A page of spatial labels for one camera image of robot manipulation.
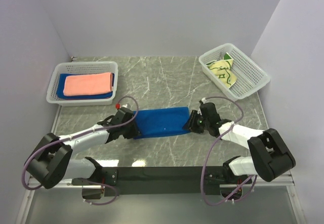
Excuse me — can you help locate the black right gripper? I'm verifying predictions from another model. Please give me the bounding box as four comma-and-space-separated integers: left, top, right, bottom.
182, 110, 210, 134

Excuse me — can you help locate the blue towel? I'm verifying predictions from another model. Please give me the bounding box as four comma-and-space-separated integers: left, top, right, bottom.
134, 107, 190, 139
56, 73, 114, 100

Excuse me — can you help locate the pink panda towel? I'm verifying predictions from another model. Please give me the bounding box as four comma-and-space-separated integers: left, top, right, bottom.
63, 72, 114, 97

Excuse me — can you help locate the green white towel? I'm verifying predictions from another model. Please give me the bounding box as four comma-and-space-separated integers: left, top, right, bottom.
206, 53, 237, 89

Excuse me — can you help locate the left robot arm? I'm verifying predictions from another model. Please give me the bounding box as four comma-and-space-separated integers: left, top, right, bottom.
23, 106, 140, 189

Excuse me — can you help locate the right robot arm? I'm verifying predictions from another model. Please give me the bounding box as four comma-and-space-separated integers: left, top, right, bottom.
183, 102, 296, 183

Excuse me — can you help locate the black base bar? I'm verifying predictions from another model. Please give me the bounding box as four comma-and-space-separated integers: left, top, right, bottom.
71, 165, 251, 197

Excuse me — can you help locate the folded blue towel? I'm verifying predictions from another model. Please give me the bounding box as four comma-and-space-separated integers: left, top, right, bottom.
56, 73, 114, 100

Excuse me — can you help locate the white plastic basket right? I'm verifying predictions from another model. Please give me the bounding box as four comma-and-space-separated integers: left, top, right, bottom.
198, 43, 270, 101

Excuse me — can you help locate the white plastic basket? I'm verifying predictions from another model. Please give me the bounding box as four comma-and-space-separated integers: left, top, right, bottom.
46, 61, 118, 106
198, 43, 270, 101

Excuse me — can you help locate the white plastic basket left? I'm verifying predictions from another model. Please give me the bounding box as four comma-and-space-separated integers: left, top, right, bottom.
46, 61, 118, 106

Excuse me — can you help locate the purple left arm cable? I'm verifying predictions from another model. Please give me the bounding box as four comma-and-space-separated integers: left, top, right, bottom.
22, 96, 140, 206

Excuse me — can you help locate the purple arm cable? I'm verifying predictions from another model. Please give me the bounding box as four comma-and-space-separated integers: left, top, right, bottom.
22, 96, 140, 206
200, 96, 259, 206

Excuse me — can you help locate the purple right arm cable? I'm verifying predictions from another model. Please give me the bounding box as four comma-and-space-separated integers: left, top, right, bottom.
200, 96, 259, 206

